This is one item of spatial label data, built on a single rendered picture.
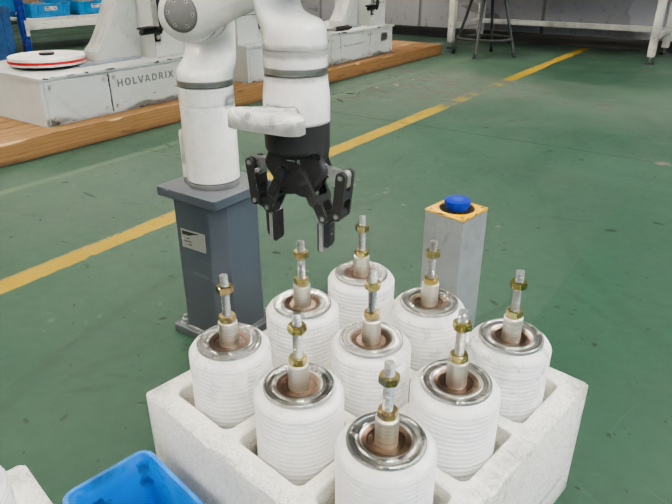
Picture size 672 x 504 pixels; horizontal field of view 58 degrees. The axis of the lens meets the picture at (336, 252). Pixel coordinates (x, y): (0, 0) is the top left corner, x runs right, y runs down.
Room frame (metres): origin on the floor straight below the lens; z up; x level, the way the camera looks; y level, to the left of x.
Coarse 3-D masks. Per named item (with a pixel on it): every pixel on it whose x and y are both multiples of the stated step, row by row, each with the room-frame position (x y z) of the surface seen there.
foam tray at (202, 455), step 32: (576, 384) 0.60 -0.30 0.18; (160, 416) 0.56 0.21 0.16; (192, 416) 0.54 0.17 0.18; (352, 416) 0.54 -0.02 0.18; (544, 416) 0.54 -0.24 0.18; (576, 416) 0.59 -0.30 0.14; (160, 448) 0.57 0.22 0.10; (192, 448) 0.52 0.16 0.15; (224, 448) 0.49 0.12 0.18; (256, 448) 0.53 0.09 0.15; (512, 448) 0.49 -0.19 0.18; (544, 448) 0.52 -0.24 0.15; (192, 480) 0.53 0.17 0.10; (224, 480) 0.48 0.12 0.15; (256, 480) 0.45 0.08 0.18; (320, 480) 0.45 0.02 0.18; (448, 480) 0.45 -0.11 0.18; (480, 480) 0.45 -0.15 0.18; (512, 480) 0.46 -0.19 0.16; (544, 480) 0.54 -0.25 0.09
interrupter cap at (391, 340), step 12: (360, 324) 0.62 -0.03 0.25; (384, 324) 0.62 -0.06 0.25; (348, 336) 0.60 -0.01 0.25; (360, 336) 0.60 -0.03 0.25; (384, 336) 0.60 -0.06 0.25; (396, 336) 0.60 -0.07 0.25; (348, 348) 0.57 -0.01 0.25; (360, 348) 0.57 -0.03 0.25; (372, 348) 0.57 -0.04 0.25; (384, 348) 0.57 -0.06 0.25; (396, 348) 0.57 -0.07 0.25
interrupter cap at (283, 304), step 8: (312, 288) 0.71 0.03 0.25; (280, 296) 0.69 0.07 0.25; (288, 296) 0.69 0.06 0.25; (312, 296) 0.69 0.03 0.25; (320, 296) 0.69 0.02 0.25; (328, 296) 0.69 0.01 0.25; (280, 304) 0.67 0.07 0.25; (288, 304) 0.67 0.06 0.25; (312, 304) 0.68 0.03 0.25; (320, 304) 0.67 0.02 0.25; (328, 304) 0.67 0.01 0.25; (280, 312) 0.65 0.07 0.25; (288, 312) 0.65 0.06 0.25; (304, 312) 0.65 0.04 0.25; (312, 312) 0.65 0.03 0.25; (320, 312) 0.65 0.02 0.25
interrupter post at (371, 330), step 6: (366, 324) 0.59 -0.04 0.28; (372, 324) 0.58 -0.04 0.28; (378, 324) 0.59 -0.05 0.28; (366, 330) 0.59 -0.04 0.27; (372, 330) 0.58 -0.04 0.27; (378, 330) 0.59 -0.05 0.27; (366, 336) 0.59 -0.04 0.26; (372, 336) 0.58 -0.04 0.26; (378, 336) 0.59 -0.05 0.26; (366, 342) 0.59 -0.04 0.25; (372, 342) 0.58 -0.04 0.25; (378, 342) 0.59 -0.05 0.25
